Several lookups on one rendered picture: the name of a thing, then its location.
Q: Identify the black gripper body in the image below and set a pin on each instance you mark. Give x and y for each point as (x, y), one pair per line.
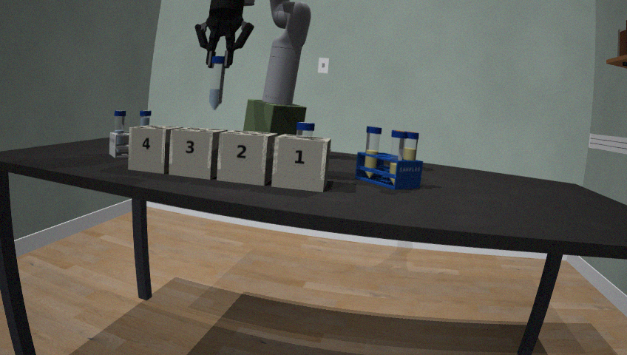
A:
(225, 9)

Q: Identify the blue tube rack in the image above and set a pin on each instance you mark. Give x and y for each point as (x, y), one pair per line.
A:
(408, 172)

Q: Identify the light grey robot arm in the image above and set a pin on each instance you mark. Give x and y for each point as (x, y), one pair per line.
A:
(286, 49)

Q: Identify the white tube rack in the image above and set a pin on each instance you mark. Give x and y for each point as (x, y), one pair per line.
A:
(113, 145)

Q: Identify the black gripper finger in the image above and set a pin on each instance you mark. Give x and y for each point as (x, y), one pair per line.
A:
(230, 39)
(212, 44)

